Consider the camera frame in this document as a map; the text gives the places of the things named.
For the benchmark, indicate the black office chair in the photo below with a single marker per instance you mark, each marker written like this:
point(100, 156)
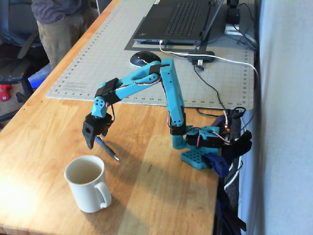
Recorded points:
point(19, 49)

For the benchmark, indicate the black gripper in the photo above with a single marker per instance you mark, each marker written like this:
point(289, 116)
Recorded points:
point(89, 129)

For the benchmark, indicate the cream ceramic mug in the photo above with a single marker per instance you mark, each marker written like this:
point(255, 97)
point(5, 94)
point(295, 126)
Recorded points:
point(85, 191)

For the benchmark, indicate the red dumbbell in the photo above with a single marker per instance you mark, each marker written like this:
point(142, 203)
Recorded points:
point(4, 93)

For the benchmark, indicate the blue clamp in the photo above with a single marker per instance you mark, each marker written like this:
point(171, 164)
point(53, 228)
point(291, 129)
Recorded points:
point(217, 164)

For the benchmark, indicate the black usb hub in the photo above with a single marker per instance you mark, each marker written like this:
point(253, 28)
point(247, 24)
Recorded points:
point(200, 56)

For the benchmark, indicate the blue pen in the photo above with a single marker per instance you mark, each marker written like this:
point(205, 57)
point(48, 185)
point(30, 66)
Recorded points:
point(107, 149)

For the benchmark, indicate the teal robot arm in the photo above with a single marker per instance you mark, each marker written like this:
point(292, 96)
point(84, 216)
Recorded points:
point(171, 80)

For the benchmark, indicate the grey gridded cutting mat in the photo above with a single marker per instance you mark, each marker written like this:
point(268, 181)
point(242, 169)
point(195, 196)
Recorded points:
point(102, 68)

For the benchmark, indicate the blue and white box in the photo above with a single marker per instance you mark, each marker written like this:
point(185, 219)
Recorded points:
point(39, 78)

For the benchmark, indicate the black monitor stand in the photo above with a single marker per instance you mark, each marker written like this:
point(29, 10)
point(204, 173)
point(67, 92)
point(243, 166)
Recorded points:
point(233, 14)

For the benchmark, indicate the black computer mouse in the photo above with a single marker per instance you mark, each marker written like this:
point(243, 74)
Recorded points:
point(141, 58)

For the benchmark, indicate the dark grey laptop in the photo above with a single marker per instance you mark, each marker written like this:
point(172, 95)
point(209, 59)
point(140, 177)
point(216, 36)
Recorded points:
point(178, 19)

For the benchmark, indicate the standing person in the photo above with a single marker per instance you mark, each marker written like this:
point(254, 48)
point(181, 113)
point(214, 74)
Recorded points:
point(58, 29)

